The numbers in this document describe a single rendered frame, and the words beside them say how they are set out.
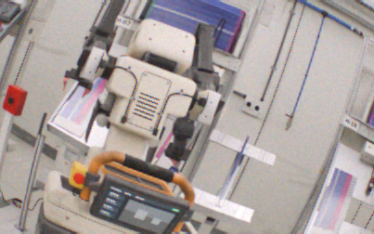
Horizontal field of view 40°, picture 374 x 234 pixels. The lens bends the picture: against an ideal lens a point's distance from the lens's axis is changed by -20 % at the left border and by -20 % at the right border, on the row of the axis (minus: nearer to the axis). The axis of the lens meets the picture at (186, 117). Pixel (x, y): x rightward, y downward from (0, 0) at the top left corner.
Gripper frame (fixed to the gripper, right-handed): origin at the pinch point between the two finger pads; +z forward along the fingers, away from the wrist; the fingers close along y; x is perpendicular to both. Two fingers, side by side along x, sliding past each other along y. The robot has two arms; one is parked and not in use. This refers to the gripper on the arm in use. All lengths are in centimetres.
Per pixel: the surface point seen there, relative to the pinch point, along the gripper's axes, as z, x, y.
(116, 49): 9, -62, 63
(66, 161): 47, -4, 65
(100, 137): 11.5, -4.3, 40.8
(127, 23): -2, -73, 64
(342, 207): 13, -21, -91
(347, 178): 12, -41, -88
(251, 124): 127, -156, -8
